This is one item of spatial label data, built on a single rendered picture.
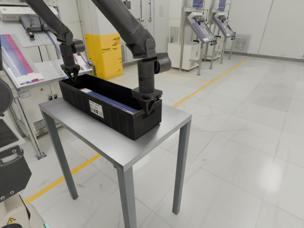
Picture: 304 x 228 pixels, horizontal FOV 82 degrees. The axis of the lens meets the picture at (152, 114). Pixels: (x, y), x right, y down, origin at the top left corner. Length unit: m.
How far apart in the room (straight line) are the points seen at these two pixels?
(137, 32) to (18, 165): 0.53
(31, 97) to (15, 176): 1.52
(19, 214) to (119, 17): 0.72
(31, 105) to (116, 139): 1.57
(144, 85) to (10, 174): 0.49
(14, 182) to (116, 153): 0.31
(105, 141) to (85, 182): 1.00
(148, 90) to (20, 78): 1.36
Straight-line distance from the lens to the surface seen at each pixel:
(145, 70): 0.59
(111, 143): 0.69
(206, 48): 5.80
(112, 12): 0.54
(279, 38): 7.04
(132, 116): 0.62
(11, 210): 0.82
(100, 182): 1.64
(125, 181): 0.65
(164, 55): 0.65
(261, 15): 7.10
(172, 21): 4.65
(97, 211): 1.48
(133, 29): 0.56
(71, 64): 1.06
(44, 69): 1.90
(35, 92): 2.16
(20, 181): 0.71
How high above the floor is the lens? 1.22
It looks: 29 degrees down
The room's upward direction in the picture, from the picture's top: straight up
